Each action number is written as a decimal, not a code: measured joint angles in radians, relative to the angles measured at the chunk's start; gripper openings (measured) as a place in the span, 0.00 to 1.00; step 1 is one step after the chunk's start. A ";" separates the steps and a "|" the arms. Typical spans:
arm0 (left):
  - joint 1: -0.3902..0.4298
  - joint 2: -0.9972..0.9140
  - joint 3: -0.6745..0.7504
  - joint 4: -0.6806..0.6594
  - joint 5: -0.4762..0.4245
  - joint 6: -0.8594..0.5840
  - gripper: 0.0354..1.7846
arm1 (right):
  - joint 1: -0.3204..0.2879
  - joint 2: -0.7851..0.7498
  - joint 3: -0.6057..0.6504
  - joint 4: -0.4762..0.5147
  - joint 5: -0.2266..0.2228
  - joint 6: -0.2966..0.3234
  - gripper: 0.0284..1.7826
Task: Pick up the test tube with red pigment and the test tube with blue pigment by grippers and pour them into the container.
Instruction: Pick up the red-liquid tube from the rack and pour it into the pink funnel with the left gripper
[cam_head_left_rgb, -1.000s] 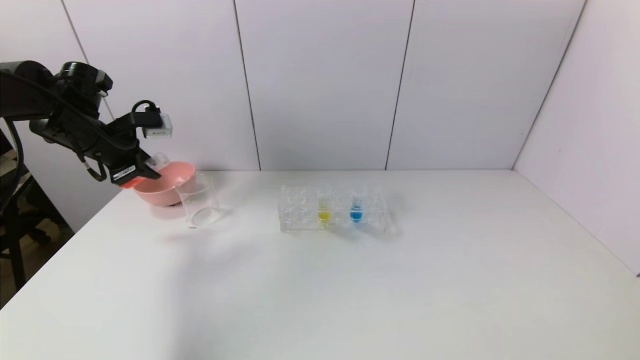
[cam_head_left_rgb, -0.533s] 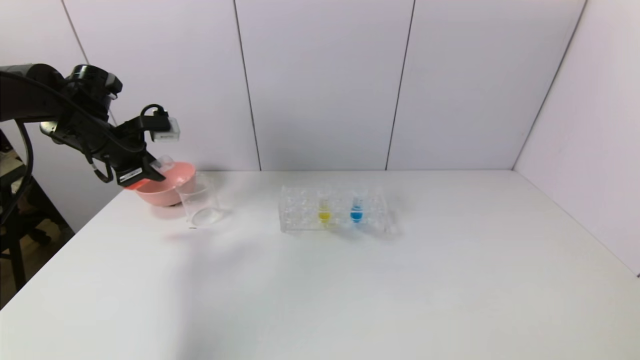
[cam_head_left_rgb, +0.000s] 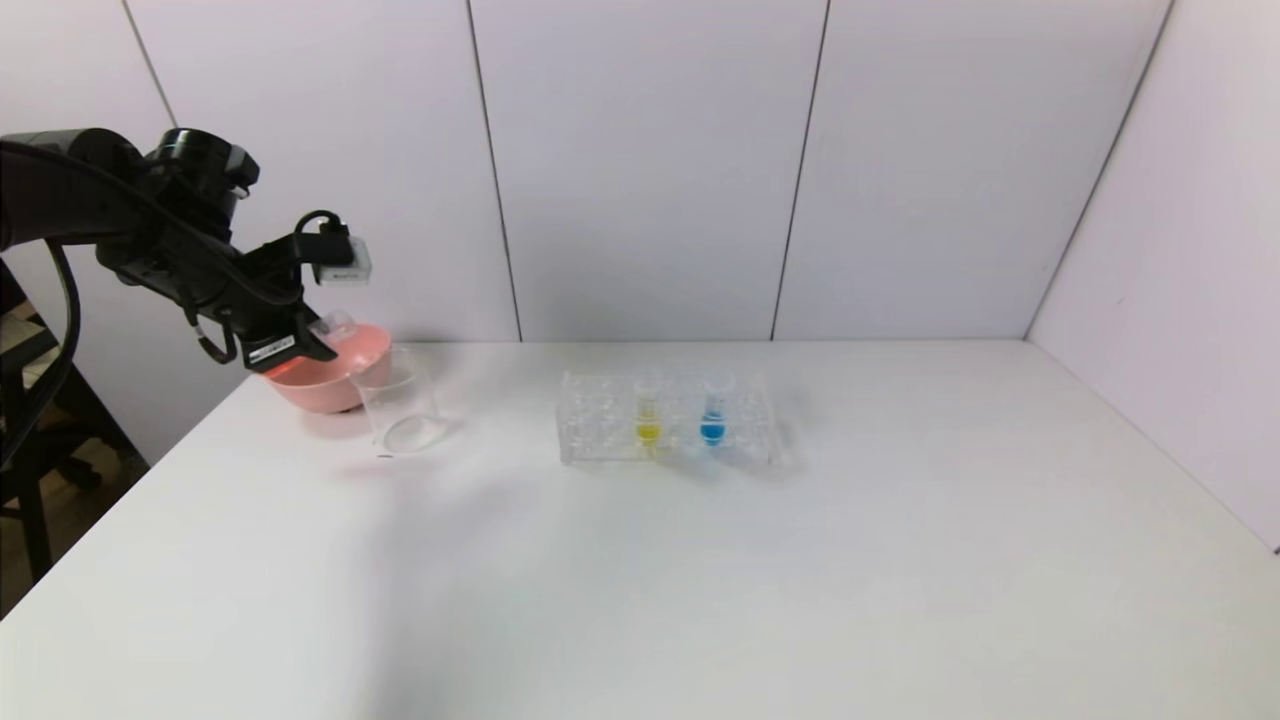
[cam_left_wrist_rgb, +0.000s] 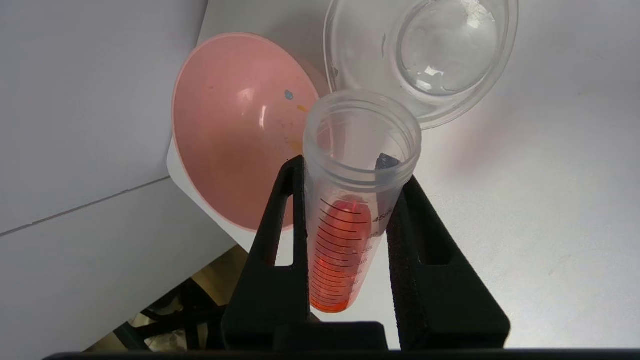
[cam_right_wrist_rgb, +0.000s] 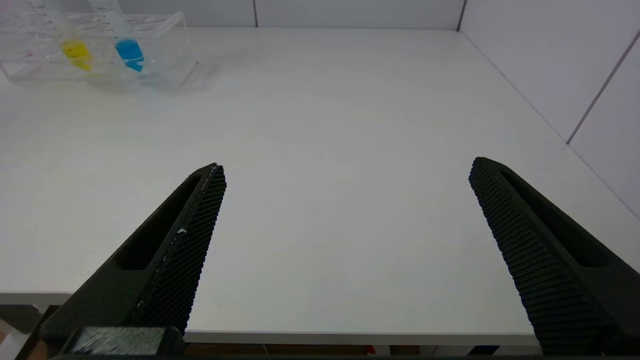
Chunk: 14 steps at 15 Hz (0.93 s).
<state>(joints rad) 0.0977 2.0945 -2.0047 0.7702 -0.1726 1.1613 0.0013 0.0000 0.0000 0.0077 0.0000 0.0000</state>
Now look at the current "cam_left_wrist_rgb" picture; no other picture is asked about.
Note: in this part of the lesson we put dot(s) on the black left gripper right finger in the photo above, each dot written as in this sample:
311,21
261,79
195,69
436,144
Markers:
435,300

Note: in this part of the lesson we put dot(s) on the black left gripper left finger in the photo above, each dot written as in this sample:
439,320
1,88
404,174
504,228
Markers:
280,280

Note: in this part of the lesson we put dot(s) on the red pigment test tube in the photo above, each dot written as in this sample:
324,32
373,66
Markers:
345,260

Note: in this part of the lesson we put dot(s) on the pink plastic bowl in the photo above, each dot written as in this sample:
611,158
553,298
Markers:
235,140

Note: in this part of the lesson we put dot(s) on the clear glass beaker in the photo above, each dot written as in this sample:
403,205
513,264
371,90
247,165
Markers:
440,55

